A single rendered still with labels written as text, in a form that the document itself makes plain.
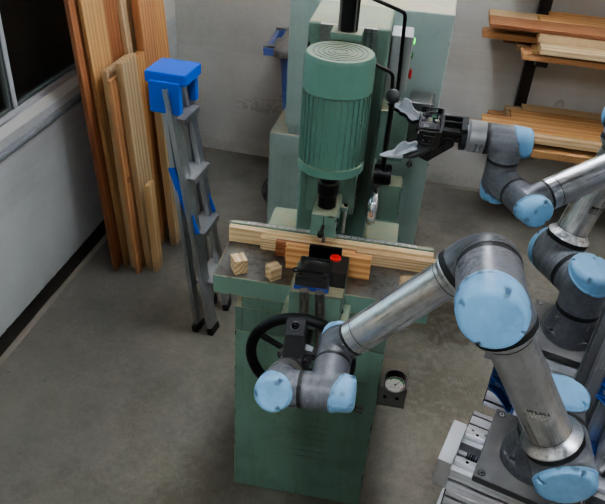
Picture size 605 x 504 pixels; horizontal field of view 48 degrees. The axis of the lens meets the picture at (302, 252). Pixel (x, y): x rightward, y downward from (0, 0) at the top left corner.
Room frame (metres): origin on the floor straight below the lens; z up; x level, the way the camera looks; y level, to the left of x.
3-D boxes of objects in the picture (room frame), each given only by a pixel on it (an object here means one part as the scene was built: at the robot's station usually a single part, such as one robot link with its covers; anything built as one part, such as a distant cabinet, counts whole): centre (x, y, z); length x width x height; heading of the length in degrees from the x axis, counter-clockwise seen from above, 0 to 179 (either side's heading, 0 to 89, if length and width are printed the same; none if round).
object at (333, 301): (1.42, -0.05, 0.92); 0.15 x 0.13 x 0.09; 83
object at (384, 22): (1.91, -0.09, 1.16); 0.22 x 0.22 x 0.72; 83
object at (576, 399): (0.99, -0.55, 0.98); 0.13 x 0.12 x 0.14; 172
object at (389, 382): (1.38, -0.29, 0.65); 0.06 x 0.04 x 0.08; 83
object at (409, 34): (1.92, -0.24, 1.40); 0.10 x 0.06 x 0.16; 173
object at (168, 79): (2.38, 0.47, 0.58); 0.27 x 0.25 x 1.16; 78
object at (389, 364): (1.44, -0.30, 0.58); 0.12 x 0.08 x 0.08; 173
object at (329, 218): (1.64, -0.06, 1.03); 0.14 x 0.07 x 0.09; 173
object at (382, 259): (1.60, -0.16, 0.92); 0.58 x 0.02 x 0.04; 83
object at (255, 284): (1.51, -0.06, 0.87); 0.61 x 0.30 x 0.06; 83
